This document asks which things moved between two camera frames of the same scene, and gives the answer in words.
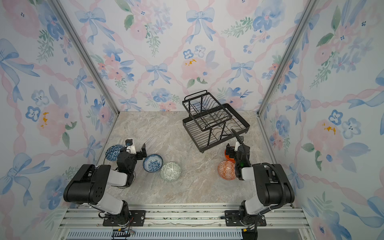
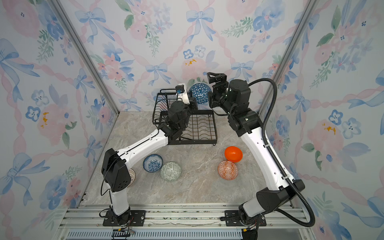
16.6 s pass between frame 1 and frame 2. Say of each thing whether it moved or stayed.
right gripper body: moved
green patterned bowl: stayed
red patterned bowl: stayed
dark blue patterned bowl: moved
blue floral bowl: stayed
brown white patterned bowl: stayed
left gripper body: moved
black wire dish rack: moved
